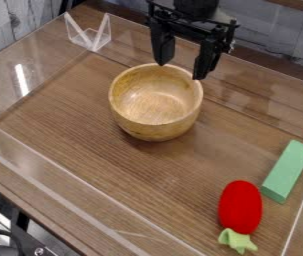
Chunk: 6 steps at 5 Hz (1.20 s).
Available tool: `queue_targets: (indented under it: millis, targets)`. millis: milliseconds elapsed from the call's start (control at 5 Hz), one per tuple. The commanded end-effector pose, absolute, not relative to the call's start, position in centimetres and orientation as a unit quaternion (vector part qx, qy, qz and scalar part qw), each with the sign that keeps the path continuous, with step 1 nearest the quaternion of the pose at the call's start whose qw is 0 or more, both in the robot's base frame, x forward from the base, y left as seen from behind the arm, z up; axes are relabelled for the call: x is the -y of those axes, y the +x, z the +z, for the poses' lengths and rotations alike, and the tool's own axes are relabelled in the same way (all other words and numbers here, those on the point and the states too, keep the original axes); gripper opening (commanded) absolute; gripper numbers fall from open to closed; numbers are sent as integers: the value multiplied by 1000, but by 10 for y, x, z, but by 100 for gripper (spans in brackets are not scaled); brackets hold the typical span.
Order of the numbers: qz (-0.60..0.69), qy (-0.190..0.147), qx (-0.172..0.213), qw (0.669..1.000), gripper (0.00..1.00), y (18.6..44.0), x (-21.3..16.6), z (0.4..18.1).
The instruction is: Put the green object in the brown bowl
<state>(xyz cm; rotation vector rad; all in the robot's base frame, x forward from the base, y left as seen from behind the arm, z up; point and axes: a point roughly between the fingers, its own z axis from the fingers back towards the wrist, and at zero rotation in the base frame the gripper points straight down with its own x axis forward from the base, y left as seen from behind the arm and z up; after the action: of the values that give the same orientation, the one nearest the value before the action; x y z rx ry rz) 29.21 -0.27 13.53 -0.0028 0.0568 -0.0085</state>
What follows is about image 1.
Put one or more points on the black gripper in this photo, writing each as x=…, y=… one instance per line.
x=194, y=19

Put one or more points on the green rectangular block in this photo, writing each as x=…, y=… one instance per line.
x=285, y=173

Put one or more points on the light wooden bowl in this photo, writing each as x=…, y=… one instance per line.
x=155, y=101

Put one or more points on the red plush strawberry toy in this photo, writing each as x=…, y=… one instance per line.
x=240, y=215

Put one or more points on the clear acrylic corner bracket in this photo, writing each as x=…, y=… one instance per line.
x=89, y=38

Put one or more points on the clear acrylic tray wall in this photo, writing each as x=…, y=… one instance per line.
x=98, y=225

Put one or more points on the black table leg bracket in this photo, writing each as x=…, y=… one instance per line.
x=31, y=246

